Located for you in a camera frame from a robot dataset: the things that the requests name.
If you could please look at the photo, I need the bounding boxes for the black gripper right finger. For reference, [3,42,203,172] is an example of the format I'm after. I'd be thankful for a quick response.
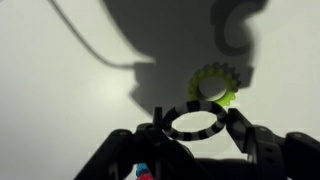
[225,107,320,180]

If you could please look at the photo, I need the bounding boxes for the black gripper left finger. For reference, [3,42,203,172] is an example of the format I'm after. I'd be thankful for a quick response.
[74,106,201,180]

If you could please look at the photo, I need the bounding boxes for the green toothed ring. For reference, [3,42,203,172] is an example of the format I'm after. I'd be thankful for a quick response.
[186,61,242,108]

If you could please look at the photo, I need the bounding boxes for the small black white striped ring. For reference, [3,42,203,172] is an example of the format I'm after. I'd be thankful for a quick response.
[161,100,229,142]

